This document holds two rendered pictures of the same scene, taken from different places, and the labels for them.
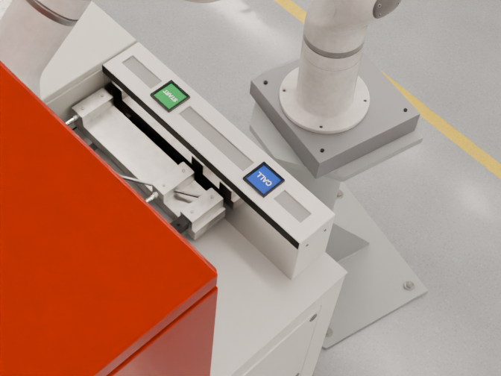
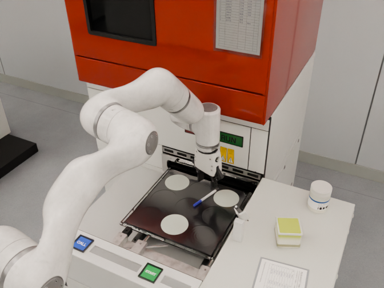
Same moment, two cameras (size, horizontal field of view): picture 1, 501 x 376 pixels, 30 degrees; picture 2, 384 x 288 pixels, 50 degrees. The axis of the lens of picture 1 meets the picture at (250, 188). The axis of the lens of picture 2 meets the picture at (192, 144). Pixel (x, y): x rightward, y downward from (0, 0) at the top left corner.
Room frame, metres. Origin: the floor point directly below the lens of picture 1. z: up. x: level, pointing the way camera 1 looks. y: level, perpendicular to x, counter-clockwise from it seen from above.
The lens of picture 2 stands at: (1.95, 0.13, 1.98)
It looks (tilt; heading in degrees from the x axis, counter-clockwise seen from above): 35 degrees down; 168
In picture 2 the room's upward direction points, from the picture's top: 1 degrees counter-clockwise
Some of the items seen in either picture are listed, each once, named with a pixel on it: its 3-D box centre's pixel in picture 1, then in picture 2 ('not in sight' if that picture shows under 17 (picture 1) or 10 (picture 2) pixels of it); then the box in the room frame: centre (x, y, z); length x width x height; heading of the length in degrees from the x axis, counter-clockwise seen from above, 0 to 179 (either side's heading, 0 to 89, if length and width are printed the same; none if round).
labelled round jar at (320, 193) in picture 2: not in sight; (319, 196); (0.99, 0.79, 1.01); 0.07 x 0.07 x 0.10
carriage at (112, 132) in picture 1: (147, 165); (157, 265); (1.03, 0.21, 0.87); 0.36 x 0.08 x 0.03; 50
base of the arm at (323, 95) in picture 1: (329, 68); not in sight; (1.26, -0.13, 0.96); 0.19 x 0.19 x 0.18
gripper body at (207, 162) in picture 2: not in sight; (207, 158); (0.79, 0.44, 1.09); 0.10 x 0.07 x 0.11; 32
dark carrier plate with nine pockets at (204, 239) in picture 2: not in sight; (188, 207); (0.82, 0.36, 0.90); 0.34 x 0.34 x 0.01; 50
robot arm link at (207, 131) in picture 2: not in sight; (206, 123); (0.78, 0.44, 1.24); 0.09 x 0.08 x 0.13; 44
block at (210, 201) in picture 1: (201, 208); (117, 243); (0.93, 0.09, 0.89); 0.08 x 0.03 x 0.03; 140
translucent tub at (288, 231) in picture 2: not in sight; (287, 232); (1.11, 0.62, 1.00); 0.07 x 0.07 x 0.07; 74
